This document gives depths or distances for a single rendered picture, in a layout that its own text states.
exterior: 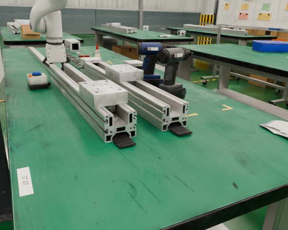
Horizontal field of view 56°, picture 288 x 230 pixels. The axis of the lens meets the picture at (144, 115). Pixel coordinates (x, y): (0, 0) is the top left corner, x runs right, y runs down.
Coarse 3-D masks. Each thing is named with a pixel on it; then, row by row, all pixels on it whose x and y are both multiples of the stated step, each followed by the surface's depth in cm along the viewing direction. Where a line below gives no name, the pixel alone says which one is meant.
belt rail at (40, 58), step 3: (30, 48) 228; (33, 48) 229; (30, 51) 227; (33, 51) 215; (36, 51) 215; (33, 54) 212; (36, 54) 200; (39, 54) 201; (36, 57) 200; (39, 57) 188; (42, 57) 188; (39, 60) 188; (42, 60) 178; (42, 63) 179; (48, 63) 169; (45, 66) 170; (48, 69) 161
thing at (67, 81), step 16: (64, 64) 140; (64, 80) 112; (80, 80) 117; (80, 96) 93; (80, 112) 96; (96, 112) 79; (112, 112) 84; (128, 112) 77; (96, 128) 82; (112, 128) 76; (128, 128) 79
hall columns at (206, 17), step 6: (204, 0) 863; (210, 0) 843; (204, 6) 870; (210, 6) 850; (204, 12) 878; (210, 12) 857; (204, 18) 861; (210, 18) 862; (204, 24) 865; (210, 24) 870; (198, 42) 903; (204, 42) 884; (210, 42) 895
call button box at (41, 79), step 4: (28, 76) 124; (32, 76) 124; (36, 76) 124; (40, 76) 124; (44, 76) 125; (28, 80) 123; (32, 80) 123; (36, 80) 123; (40, 80) 124; (44, 80) 125; (28, 84) 126; (32, 84) 123; (36, 84) 124; (40, 84) 125; (44, 84) 126; (48, 84) 130; (32, 88) 124; (36, 88) 124; (40, 88) 125; (44, 88) 126
